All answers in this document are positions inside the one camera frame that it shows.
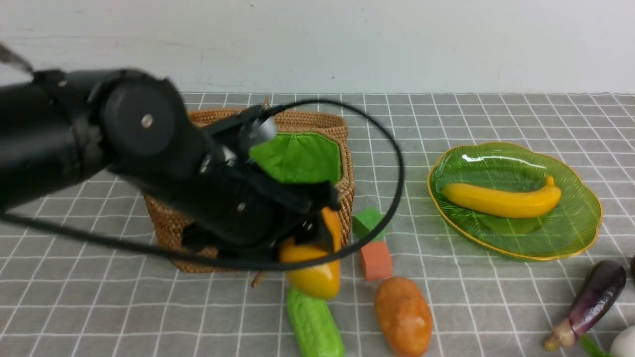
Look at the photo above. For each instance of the brown plastic potato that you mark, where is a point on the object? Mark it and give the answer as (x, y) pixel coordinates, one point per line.
(404, 317)

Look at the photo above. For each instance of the purple plastic eggplant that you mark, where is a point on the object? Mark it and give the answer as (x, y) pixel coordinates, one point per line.
(601, 289)

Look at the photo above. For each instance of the white plastic radish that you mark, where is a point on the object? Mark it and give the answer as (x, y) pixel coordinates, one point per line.
(622, 346)

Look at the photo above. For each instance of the orange plastic mango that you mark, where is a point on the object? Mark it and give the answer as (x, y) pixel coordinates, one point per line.
(322, 281)

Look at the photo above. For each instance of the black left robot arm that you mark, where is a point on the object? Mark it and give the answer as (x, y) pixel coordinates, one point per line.
(63, 128)

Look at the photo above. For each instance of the green foam cube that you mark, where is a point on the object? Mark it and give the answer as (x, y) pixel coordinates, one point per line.
(365, 221)

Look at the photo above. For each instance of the yellow plastic banana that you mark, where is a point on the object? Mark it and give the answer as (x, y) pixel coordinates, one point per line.
(505, 204)

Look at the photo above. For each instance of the green glass plate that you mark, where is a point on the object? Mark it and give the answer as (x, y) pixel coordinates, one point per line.
(570, 229)

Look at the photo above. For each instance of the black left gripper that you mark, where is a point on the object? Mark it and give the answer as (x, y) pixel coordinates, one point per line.
(236, 208)

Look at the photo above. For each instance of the orange foam cube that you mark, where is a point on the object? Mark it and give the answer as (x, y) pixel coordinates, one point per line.
(376, 261)

